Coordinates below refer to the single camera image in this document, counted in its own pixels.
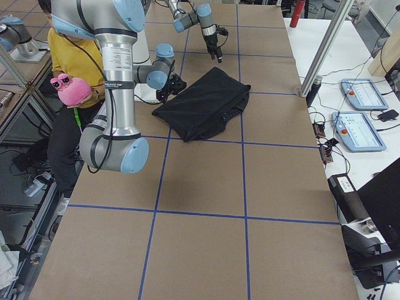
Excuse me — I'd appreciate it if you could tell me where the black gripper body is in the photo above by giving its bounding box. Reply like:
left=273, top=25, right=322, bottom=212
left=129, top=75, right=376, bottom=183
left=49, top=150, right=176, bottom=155
left=203, top=32, right=219, bottom=52
left=156, top=74, right=187, bottom=102

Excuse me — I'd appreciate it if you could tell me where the black graphic t-shirt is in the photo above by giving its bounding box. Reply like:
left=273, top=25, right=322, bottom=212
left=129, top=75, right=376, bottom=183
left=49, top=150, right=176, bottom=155
left=152, top=67, right=251, bottom=142

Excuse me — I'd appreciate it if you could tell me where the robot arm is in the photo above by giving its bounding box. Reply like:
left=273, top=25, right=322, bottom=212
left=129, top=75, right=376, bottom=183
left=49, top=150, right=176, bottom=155
left=164, top=0, right=229, bottom=63
left=51, top=1, right=187, bottom=174

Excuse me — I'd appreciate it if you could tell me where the red bottle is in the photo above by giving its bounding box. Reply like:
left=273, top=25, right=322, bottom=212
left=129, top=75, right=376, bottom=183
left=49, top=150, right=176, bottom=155
left=289, top=0, right=306, bottom=28

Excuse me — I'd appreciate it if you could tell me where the black bottle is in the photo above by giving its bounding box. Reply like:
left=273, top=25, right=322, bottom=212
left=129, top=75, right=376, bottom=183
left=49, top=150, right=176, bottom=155
left=306, top=75, right=323, bottom=108

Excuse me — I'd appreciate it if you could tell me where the pink plush toy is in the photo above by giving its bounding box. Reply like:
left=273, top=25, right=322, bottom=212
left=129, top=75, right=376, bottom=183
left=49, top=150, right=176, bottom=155
left=50, top=73, right=91, bottom=106

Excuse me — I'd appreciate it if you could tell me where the person in yellow shirt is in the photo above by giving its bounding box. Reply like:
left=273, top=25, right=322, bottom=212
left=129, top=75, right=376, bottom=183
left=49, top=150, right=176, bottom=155
left=37, top=0, right=106, bottom=216

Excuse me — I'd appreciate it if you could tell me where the upper teach pendant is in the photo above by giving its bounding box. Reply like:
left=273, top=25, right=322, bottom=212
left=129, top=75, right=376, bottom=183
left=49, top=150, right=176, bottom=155
left=341, top=78, right=389, bottom=111

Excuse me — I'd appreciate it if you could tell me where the teach pendant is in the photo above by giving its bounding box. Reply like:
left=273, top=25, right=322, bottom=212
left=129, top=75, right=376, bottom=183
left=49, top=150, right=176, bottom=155
left=331, top=111, right=387, bottom=153
left=341, top=78, right=389, bottom=111

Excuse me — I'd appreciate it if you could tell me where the lower teach pendant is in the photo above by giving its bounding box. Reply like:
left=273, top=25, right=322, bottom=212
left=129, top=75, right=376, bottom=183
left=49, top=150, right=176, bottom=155
left=331, top=111, right=387, bottom=153

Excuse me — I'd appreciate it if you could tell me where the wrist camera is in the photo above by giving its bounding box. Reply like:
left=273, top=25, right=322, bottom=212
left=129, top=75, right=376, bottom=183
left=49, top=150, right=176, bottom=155
left=216, top=27, right=229, bottom=36

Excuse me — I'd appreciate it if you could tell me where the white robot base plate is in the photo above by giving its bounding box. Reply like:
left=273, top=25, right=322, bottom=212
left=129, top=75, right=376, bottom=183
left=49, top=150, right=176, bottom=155
left=134, top=84, right=160, bottom=103

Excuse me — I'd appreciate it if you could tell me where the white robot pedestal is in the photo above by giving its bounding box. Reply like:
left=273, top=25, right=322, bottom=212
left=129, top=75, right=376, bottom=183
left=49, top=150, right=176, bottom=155
left=132, top=29, right=150, bottom=65

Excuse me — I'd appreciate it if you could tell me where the aluminium frame post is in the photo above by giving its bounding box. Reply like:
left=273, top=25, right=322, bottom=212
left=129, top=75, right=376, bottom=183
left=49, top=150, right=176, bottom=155
left=299, top=0, right=354, bottom=98

